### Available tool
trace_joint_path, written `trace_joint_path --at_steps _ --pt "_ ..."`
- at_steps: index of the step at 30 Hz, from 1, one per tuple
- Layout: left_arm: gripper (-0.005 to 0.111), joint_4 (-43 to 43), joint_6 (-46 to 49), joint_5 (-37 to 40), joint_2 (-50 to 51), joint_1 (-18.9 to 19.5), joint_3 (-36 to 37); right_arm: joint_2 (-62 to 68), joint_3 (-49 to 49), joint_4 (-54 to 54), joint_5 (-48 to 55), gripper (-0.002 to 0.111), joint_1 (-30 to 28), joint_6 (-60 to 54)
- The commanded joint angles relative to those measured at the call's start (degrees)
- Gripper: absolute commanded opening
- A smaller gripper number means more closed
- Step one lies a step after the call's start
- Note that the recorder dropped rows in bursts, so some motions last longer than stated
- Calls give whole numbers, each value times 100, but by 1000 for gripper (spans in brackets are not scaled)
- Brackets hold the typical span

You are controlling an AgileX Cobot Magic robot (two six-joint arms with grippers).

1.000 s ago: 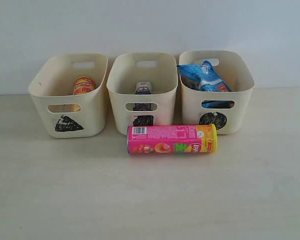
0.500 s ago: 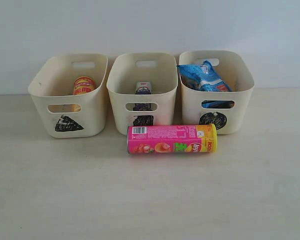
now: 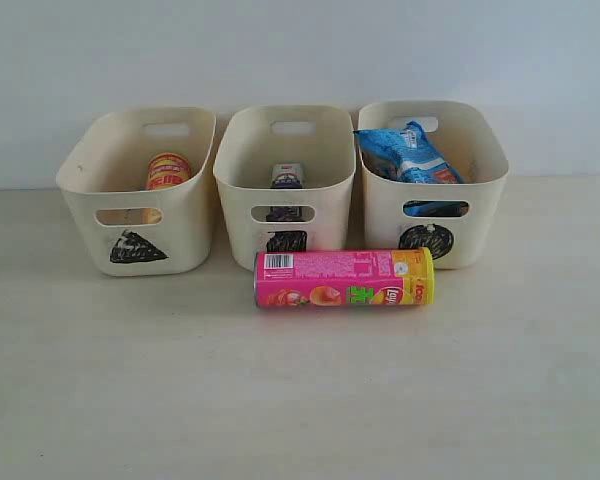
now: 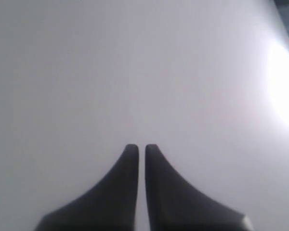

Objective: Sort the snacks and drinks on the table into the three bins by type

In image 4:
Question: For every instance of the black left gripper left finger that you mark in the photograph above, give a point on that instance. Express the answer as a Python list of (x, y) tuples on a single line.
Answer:
[(109, 206)]

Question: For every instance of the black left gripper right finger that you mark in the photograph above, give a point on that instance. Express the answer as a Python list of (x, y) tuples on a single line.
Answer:
[(173, 204)]

